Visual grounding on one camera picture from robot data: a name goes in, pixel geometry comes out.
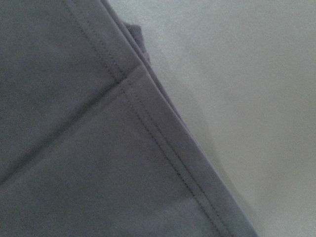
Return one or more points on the dark brown t-shirt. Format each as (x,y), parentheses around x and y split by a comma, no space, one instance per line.
(90,143)

